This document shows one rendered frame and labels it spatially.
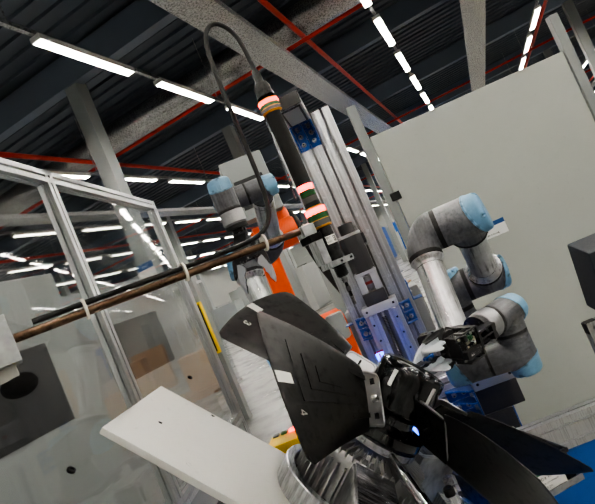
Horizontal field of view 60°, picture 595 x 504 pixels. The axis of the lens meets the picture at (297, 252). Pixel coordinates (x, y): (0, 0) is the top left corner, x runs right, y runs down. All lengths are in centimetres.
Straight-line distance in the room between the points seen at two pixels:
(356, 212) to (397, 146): 96
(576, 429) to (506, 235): 157
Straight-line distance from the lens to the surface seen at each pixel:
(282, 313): 107
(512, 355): 135
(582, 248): 150
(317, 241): 101
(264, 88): 109
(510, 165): 300
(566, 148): 311
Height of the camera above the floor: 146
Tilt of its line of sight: 3 degrees up
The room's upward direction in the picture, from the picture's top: 23 degrees counter-clockwise
